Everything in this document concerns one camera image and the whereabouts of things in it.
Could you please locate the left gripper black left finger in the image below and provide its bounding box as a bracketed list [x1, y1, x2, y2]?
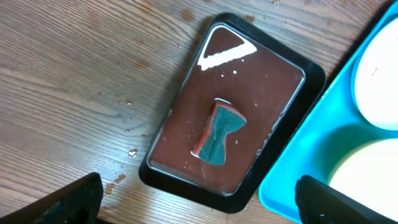
[1, 172, 104, 224]

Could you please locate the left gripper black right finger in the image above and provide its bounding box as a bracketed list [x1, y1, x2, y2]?
[295, 175, 397, 224]

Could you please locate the yellow plate back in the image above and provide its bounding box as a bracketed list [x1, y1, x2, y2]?
[329, 138, 397, 221]

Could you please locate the green and orange sponge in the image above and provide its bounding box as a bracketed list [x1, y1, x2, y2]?
[191, 98, 247, 166]

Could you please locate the teal plastic tray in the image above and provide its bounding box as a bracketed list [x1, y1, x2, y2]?
[259, 1, 397, 223]

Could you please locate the black tray with brown water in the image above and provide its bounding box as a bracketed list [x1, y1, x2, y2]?
[139, 12, 326, 213]

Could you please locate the light blue plate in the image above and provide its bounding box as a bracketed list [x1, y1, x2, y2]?
[352, 19, 397, 131]

